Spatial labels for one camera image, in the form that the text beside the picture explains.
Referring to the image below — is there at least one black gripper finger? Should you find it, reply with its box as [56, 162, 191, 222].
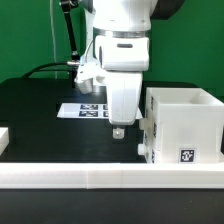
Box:
[113, 127, 124, 138]

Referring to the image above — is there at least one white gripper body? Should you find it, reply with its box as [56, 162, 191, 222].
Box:
[95, 35, 149, 125]

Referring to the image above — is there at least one white drawer tray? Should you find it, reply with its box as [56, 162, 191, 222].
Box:
[139, 109, 157, 136]

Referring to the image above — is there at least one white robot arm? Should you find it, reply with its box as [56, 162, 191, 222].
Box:
[76, 0, 185, 139]

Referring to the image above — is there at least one white drawer cabinet box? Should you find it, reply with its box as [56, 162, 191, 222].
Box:
[144, 87, 224, 164]

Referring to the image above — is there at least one white block at left edge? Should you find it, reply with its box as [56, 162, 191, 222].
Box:
[0, 127, 9, 155]

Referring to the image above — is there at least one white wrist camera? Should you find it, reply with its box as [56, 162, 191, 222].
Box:
[74, 62, 105, 94]

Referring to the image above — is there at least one black cable bundle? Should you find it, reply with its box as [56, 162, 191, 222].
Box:
[21, 0, 82, 80]

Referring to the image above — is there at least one white marker base plate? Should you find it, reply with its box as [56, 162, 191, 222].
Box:
[56, 103, 144, 120]

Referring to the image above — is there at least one white front fence rail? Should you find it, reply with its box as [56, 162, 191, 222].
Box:
[0, 163, 224, 189]

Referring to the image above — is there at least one grey camera cable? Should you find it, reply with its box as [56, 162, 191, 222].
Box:
[49, 0, 58, 80]

